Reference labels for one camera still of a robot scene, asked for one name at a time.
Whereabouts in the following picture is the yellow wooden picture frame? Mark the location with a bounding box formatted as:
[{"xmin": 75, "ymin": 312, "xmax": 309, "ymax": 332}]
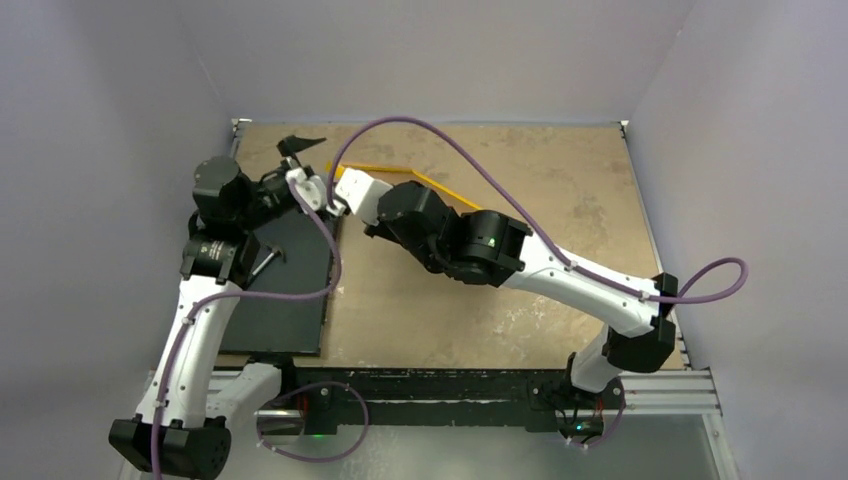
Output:
[{"xmin": 334, "ymin": 162, "xmax": 482, "ymax": 213}]

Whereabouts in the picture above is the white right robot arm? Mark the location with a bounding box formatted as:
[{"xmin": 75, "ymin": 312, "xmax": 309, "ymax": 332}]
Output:
[{"xmin": 365, "ymin": 181, "xmax": 677, "ymax": 407}]

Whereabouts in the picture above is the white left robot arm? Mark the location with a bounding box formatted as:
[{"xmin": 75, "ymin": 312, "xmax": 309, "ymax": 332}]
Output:
[{"xmin": 108, "ymin": 135, "xmax": 333, "ymax": 479}]

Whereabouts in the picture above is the black flat box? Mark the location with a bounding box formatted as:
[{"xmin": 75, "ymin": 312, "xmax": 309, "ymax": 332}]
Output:
[{"xmin": 215, "ymin": 180, "xmax": 344, "ymax": 359}]

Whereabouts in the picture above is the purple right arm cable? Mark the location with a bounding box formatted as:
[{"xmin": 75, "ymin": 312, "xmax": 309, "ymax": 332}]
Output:
[{"xmin": 325, "ymin": 117, "xmax": 750, "ymax": 452}]

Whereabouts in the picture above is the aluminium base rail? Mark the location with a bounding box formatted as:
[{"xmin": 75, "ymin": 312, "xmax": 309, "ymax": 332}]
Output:
[{"xmin": 198, "ymin": 363, "xmax": 720, "ymax": 439}]

